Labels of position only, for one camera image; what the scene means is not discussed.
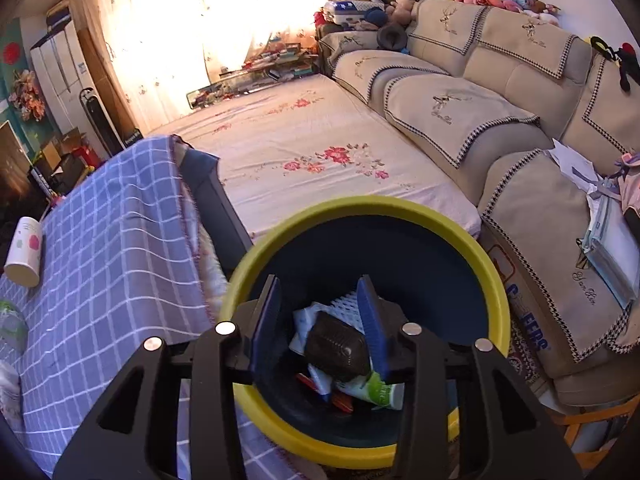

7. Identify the green white tube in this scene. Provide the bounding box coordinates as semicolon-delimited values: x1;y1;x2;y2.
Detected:
334;371;406;410

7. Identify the dark round cushion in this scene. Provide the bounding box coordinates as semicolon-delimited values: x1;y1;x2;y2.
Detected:
376;24;408;51

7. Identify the white paper towel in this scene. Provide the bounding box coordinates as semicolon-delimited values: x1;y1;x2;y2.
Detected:
289;301;333;353

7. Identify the yellow rimmed dark bin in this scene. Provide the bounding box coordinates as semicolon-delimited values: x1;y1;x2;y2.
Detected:
218;196;512;470

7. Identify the printed cardboard box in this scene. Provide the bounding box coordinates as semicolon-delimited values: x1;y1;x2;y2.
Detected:
480;230;556;396

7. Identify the wooden chair frame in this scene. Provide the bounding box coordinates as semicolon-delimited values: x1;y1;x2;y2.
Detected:
550;400;640;461

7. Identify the open cardboard box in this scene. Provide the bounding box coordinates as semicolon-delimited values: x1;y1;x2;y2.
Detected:
37;127;88;171

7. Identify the beige sofa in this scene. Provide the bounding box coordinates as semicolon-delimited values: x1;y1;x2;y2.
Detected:
317;0;640;408

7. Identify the brown plastic tray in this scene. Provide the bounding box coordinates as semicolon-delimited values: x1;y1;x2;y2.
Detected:
304;312;372;376

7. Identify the pink flower decoration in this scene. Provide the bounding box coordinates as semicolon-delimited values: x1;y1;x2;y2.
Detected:
10;70;46;122

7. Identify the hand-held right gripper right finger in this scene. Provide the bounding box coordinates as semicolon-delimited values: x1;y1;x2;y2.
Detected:
356;275;583;480

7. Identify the black tower fan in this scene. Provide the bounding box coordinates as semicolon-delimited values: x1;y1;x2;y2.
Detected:
79;87;126;158

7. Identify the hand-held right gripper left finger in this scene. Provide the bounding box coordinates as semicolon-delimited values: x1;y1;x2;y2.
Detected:
52;275;281;480

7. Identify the blue white printed tube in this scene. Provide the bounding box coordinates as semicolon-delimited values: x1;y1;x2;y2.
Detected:
295;364;335;402

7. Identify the black red plush toy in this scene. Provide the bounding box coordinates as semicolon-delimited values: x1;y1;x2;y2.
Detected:
590;35;640;92

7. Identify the blue checked tablecloth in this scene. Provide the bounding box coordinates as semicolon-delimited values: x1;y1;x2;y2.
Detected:
0;135;321;480

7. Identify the white paper cup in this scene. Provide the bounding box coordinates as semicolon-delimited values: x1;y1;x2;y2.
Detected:
4;216;46;288

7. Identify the pink bag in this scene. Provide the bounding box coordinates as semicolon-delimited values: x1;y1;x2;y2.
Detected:
615;150;640;221

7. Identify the cluttered glass coffee table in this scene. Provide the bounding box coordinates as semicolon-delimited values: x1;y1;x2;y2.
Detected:
186;67;321;111

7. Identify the green white plastic jar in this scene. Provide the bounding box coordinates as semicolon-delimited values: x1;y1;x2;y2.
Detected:
0;300;29;356

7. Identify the large flat television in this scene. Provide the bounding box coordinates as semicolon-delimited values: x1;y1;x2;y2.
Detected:
0;120;36;226

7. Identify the stack of papers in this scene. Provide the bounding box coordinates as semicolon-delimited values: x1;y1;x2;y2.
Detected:
550;137;640;311

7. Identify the floral beige mat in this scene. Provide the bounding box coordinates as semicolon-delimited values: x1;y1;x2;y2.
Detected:
145;74;483;241

